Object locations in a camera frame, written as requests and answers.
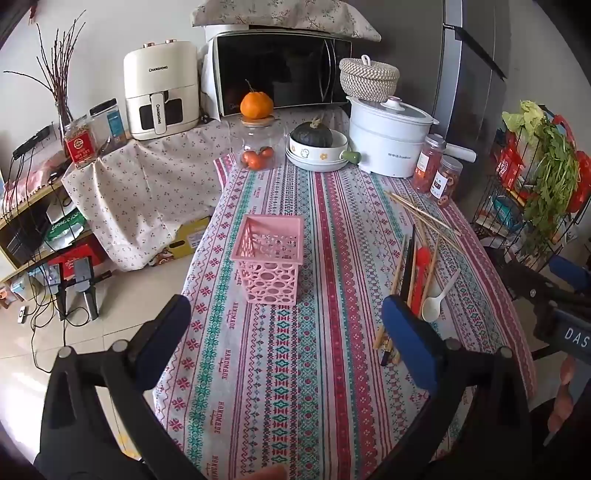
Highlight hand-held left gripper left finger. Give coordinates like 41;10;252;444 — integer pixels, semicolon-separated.
34;294;208;480

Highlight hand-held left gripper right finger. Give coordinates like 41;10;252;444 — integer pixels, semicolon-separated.
369;295;541;480

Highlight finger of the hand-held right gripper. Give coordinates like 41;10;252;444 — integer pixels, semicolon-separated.
549;255;591;295
495;257;558;306

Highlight white plastic spoon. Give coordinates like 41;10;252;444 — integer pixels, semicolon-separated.
421;269;461;323

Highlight black chopstick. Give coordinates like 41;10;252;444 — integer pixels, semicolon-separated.
400;231;414;308
388;225;417;366

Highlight pink plastic utensil basket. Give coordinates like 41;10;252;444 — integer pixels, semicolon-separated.
231;215;305;305

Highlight person's right hand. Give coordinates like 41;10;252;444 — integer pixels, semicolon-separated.
549;355;578;433

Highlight red plastic spoon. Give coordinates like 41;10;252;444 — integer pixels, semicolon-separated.
413;247;430;320

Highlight dark leafy greens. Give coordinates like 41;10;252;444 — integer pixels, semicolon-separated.
522;113;580;259

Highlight red plastic bag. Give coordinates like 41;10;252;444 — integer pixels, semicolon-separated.
551;115;591;213

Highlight grey device on stand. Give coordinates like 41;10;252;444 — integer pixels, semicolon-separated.
46;265;75;321
74;256;112;321

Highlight yellow cardboard box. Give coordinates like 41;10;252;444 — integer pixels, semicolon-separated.
157;216;213;268

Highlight thin bamboo chopstick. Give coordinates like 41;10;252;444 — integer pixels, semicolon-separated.
387;191;462;237
401;204;462;254

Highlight red box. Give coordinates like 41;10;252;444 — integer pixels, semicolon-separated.
46;244;109;287

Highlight red snack packet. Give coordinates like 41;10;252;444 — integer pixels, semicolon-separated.
496;131;527;188

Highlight patterned striped tablecloth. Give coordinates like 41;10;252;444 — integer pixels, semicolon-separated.
154;150;539;480

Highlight short jar of red snacks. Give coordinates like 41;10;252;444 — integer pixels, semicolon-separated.
429;155;464;208

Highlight green and white bag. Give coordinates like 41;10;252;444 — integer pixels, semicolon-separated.
44;210;86;243

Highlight tall jar of red snacks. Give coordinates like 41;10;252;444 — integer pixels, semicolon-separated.
411;134;448;193

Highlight floral cabinet cloth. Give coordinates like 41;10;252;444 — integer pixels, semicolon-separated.
61;108;352;273

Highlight pale green lettuce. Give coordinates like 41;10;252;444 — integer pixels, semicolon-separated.
502;100;546;134

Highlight wooden shelf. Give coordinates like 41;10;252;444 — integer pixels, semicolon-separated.
0;175;112;282

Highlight white electric cooking pot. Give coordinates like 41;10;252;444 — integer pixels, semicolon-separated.
346;95;477;178

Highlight pink cloth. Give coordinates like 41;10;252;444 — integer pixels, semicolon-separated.
14;161;65;195

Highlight white floral bowl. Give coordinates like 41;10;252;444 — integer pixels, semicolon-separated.
288;130;349;160

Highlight red label jar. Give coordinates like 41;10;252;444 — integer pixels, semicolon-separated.
62;115;99;169

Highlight black lid clear jar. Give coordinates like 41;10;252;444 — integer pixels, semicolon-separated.
89;98;127;148

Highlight grey refrigerator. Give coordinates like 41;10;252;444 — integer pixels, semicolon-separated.
351;0;511;153

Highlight glass jar with wooden lid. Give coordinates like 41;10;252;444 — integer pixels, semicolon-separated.
229;115;288;172

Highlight dark green squash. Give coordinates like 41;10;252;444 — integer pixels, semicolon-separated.
290;117;334;148

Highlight black power strip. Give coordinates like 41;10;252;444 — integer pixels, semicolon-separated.
12;127;51;160

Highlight glass vase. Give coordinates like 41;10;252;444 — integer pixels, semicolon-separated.
55;95;77;134

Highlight large orange with stem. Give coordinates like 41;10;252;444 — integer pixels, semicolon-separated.
240;79;274;121

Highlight woven lidded basket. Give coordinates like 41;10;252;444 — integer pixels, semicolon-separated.
339;54;400;103

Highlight cream air fryer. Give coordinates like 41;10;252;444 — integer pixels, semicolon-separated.
123;40;201;140

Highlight bundle of dry twigs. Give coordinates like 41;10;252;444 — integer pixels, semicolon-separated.
4;9;87;116

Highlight black and white microwave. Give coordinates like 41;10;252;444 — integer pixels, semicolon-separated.
198;28;354;120

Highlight floral microwave cover cloth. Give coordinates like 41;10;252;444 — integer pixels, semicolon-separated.
191;0;383;43

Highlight black wire rack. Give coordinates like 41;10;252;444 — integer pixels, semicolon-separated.
471;106;591;278

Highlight black cables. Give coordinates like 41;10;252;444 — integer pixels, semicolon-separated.
0;175;65;374

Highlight white pot with green handle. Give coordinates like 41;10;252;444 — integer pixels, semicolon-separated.
285;148;363;173

